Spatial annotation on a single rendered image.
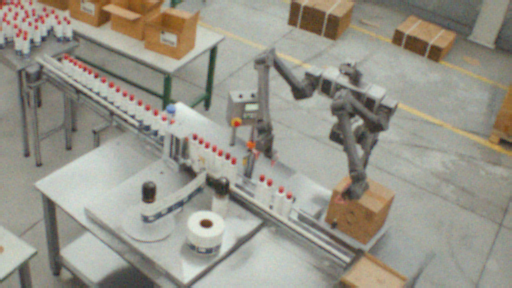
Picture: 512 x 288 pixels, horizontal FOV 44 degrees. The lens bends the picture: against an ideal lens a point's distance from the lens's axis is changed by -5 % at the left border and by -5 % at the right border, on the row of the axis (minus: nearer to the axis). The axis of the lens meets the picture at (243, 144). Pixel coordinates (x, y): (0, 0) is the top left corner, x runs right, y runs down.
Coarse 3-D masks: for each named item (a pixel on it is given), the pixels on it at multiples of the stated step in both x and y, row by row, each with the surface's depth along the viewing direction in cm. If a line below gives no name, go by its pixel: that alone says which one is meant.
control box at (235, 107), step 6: (240, 90) 376; (246, 90) 377; (252, 90) 377; (228, 96) 375; (234, 96) 370; (246, 96) 372; (228, 102) 376; (234, 102) 368; (240, 102) 369; (246, 102) 370; (252, 102) 371; (228, 108) 377; (234, 108) 370; (240, 108) 372; (228, 114) 378; (234, 114) 373; (240, 114) 374; (228, 120) 379; (234, 120) 376; (240, 120) 377; (246, 120) 378; (252, 120) 379; (234, 126) 379
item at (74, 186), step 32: (192, 128) 450; (96, 160) 411; (128, 160) 415; (64, 192) 384; (96, 192) 388; (320, 192) 413; (96, 224) 367; (128, 256) 351; (256, 256) 363; (288, 256) 366; (320, 256) 369; (384, 256) 375; (416, 256) 377
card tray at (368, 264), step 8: (368, 256) 370; (360, 264) 367; (368, 264) 368; (376, 264) 368; (384, 264) 365; (352, 272) 361; (360, 272) 362; (368, 272) 363; (376, 272) 363; (384, 272) 364; (392, 272) 363; (344, 280) 354; (352, 280) 356; (360, 280) 357; (368, 280) 358; (376, 280) 358; (384, 280) 359; (392, 280) 360; (400, 280) 360
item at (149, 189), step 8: (144, 184) 348; (152, 184) 348; (144, 192) 348; (152, 192) 348; (144, 200) 353; (152, 200) 353; (144, 208) 354; (152, 208) 355; (144, 216) 358; (152, 216) 359; (144, 224) 362; (152, 224) 363
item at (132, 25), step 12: (120, 0) 551; (132, 0) 563; (144, 0) 557; (156, 0) 554; (120, 12) 530; (132, 12) 533; (144, 12) 529; (156, 12) 549; (120, 24) 548; (132, 24) 542; (144, 24) 539; (132, 36) 548; (144, 36) 547
